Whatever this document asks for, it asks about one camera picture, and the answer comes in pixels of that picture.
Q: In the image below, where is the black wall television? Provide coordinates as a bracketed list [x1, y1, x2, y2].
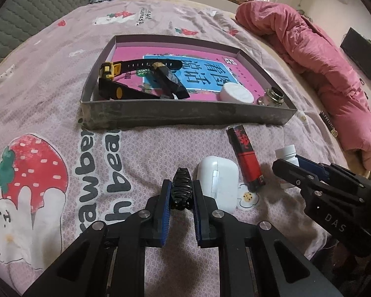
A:
[340, 27, 371, 81]

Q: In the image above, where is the small white pill bottle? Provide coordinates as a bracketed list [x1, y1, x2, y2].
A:
[274, 144, 300, 189]

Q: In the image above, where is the white child-proof bottle cap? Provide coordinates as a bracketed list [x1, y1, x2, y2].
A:
[218, 82, 255, 105]

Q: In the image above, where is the red black lighter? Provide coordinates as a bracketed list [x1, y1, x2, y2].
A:
[226, 125, 265, 192]

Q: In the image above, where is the grey cardboard box tray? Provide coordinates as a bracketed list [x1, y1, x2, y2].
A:
[80, 35, 296, 129]

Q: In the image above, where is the pink crumpled quilt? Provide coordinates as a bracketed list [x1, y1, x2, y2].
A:
[235, 1, 371, 171]

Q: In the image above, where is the pink strawberry print bedsheet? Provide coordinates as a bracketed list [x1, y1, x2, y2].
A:
[0, 0, 346, 293]

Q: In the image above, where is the black hair claw clip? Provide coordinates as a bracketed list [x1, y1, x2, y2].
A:
[170, 168, 193, 211]

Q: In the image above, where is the yellow black wrist watch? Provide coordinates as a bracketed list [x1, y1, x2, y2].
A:
[98, 58, 178, 100]

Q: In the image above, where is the white earbuds charging case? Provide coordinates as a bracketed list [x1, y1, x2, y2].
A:
[197, 156, 239, 214]

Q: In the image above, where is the pink Chinese picture book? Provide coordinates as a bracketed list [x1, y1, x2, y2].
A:
[108, 45, 265, 101]

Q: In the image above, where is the brass metal ring fitting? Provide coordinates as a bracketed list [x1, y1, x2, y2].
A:
[257, 87, 284, 107]

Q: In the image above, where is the black gold folding knife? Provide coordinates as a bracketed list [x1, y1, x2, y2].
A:
[150, 59, 189, 99]

